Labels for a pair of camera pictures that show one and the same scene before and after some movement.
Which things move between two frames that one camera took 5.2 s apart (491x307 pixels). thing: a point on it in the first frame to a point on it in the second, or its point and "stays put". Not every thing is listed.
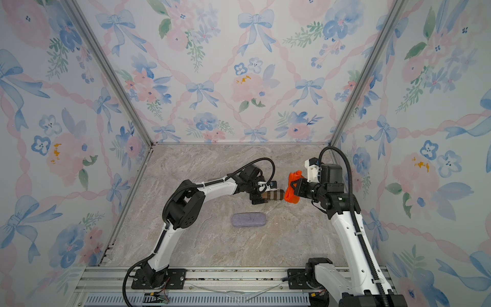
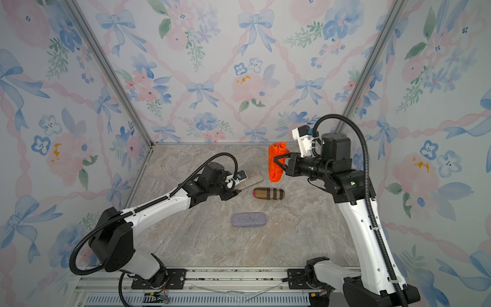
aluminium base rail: (114, 286) stays put
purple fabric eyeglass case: (249, 219) stays put
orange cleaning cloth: (290, 194) to (275, 149)
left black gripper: (255, 198) to (230, 194)
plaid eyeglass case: (277, 194) stays put
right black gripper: (300, 189) to (292, 168)
